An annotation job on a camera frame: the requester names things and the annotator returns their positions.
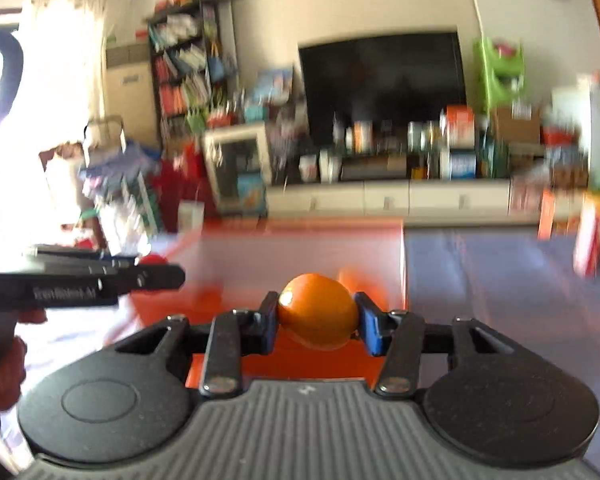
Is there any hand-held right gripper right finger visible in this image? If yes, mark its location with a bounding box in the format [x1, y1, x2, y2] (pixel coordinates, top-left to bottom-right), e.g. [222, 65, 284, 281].
[355, 292, 531, 397]

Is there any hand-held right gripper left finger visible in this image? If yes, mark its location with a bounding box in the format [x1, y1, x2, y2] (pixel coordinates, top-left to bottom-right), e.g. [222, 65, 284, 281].
[114, 291, 282, 397]

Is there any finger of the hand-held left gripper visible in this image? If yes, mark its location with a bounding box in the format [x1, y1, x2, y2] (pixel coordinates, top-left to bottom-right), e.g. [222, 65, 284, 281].
[101, 265, 186, 294]

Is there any orange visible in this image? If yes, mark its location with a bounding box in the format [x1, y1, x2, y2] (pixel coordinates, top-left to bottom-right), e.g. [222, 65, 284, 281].
[277, 273, 360, 351]

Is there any orange plastic box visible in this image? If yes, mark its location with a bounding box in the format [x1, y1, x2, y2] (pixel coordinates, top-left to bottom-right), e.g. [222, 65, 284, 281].
[130, 218, 407, 392]

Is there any person's left hand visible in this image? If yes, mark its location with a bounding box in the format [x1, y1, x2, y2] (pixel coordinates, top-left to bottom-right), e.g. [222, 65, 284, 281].
[0, 306, 49, 414]

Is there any white low television cabinet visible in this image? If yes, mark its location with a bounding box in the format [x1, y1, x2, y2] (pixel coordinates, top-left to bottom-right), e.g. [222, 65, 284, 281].
[267, 177, 512, 219]

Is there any white glass-door cabinet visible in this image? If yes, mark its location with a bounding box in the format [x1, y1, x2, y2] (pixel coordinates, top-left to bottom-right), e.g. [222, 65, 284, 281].
[202, 122, 274, 216]

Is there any blue plaid cloth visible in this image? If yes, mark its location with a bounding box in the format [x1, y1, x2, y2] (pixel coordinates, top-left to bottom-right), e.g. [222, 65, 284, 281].
[402, 226, 600, 480]

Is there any white standing air conditioner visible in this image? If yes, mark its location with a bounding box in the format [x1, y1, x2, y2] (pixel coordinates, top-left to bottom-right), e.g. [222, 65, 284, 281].
[105, 42, 159, 152]

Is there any blue and white box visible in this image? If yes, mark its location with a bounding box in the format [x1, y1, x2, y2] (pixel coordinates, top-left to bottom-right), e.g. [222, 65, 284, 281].
[450, 152, 477, 180]

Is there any dark bookshelf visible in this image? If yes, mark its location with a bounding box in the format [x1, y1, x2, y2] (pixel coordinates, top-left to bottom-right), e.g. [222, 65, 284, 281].
[146, 0, 242, 162]

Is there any orange and white box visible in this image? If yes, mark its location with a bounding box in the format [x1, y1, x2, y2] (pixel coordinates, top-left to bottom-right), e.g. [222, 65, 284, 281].
[444, 105, 477, 149]

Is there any dark curved tube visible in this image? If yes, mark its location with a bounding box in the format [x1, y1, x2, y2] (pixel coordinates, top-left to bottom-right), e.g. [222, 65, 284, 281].
[0, 27, 24, 132]

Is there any white curtain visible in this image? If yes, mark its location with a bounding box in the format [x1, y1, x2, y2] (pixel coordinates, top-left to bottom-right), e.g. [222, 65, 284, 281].
[19, 0, 107, 137]

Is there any black flat television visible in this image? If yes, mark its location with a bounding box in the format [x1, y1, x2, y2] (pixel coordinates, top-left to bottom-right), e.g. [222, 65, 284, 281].
[298, 32, 467, 134]

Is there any colourful printed carton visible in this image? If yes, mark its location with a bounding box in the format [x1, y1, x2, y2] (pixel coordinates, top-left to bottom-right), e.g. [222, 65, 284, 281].
[574, 191, 600, 277]

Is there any brown cardboard box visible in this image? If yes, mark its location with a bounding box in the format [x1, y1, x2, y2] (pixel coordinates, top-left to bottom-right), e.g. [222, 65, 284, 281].
[492, 105, 542, 144]

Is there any green plastic rack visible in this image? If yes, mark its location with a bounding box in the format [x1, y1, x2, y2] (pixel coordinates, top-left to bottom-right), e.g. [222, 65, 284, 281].
[472, 37, 526, 117]

